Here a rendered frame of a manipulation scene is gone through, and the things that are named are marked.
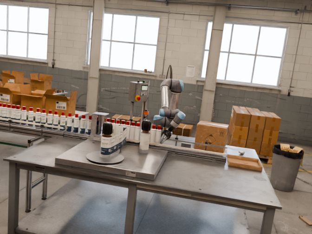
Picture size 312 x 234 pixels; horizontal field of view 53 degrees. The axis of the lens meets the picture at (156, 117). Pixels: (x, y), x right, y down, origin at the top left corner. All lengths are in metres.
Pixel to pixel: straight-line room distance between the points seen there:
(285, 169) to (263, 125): 1.45
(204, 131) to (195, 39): 5.36
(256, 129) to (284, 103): 2.45
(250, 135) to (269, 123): 0.41
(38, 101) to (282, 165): 3.67
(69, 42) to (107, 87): 1.65
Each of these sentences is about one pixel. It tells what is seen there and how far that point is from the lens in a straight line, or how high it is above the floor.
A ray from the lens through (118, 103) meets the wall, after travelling 8.78.
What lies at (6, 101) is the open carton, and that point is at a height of 0.90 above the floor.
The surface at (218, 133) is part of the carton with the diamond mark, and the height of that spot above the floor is 1.06.
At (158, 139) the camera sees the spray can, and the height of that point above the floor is 0.95.
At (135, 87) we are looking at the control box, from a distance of 3.04.
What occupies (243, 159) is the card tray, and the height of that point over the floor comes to 0.85.
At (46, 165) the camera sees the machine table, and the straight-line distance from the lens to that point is 2.57.
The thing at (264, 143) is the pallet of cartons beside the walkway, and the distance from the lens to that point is 6.27.
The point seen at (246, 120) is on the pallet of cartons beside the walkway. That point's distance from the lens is 6.13.
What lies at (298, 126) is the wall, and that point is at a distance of 8.65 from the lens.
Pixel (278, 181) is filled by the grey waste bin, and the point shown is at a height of 0.13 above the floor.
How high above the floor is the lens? 1.71
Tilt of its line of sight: 10 degrees down
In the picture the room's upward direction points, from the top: 6 degrees clockwise
